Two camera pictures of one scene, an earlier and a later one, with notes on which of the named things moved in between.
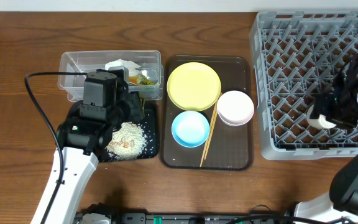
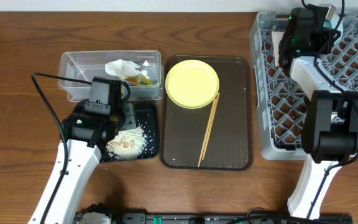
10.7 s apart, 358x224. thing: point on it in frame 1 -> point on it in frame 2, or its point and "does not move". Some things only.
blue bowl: [190, 129] -> [332, 23]
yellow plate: [192, 86] does not move
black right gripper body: [346, 110] -> [326, 48]
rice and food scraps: [127, 142] does not move
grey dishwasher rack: [297, 55] does not move
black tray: [150, 125] does not move
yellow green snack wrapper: [140, 79] does not move
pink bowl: [235, 108] -> [276, 37]
